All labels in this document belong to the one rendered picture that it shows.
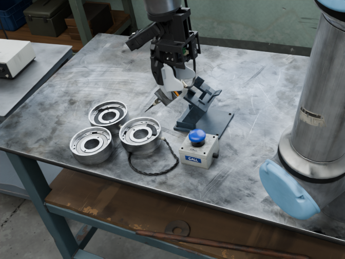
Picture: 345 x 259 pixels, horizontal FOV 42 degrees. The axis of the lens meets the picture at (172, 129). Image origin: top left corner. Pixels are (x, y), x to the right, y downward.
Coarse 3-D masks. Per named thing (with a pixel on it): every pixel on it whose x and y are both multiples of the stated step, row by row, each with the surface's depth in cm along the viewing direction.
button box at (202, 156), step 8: (208, 136) 106; (216, 136) 106; (184, 144) 106; (192, 144) 105; (200, 144) 104; (208, 144) 104; (216, 144) 106; (184, 152) 104; (192, 152) 103; (200, 152) 103; (208, 152) 103; (216, 152) 107; (184, 160) 106; (192, 160) 105; (200, 160) 103; (208, 160) 104; (208, 168) 105
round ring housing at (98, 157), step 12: (84, 132) 116; (96, 132) 117; (108, 132) 114; (72, 144) 114; (84, 144) 114; (96, 144) 116; (108, 144) 111; (84, 156) 109; (96, 156) 109; (108, 156) 113
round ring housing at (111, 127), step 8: (104, 104) 124; (112, 104) 124; (120, 104) 123; (104, 112) 122; (112, 112) 122; (104, 120) 123; (112, 120) 119; (120, 120) 117; (128, 120) 120; (112, 128) 117; (120, 128) 118
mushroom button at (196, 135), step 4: (192, 132) 104; (196, 132) 104; (200, 132) 103; (204, 132) 104; (188, 136) 104; (192, 136) 103; (196, 136) 103; (200, 136) 102; (204, 136) 103; (192, 140) 103; (196, 140) 102; (200, 140) 102
